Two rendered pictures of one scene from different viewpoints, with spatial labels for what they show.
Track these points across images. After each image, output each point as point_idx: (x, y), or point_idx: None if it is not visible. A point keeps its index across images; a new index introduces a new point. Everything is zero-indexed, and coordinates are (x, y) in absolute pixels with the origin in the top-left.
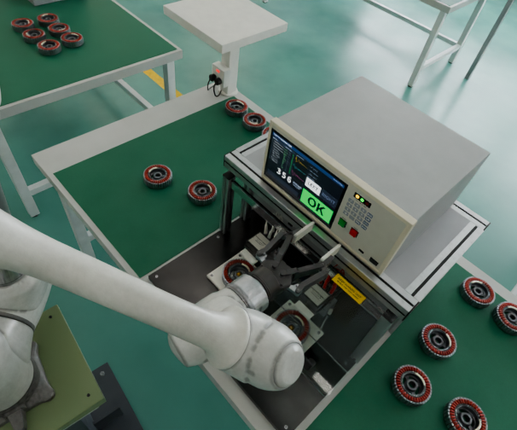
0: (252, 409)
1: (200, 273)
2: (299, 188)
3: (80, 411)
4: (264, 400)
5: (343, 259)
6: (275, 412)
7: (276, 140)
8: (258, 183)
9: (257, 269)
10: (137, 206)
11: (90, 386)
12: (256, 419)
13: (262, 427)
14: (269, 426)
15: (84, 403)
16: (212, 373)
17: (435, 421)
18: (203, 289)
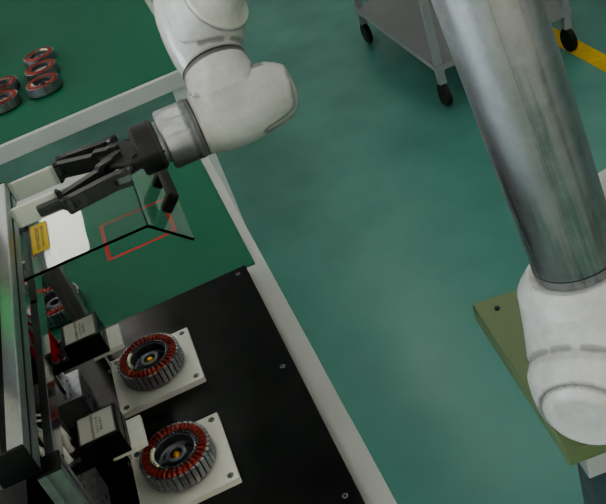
0: (269, 302)
1: (250, 491)
2: None
3: (509, 293)
4: (247, 298)
5: (11, 242)
6: (241, 286)
7: None
8: (15, 364)
9: (142, 140)
10: None
11: (493, 317)
12: (271, 292)
13: (267, 285)
14: (259, 285)
15: (504, 301)
16: (305, 342)
17: None
18: (260, 456)
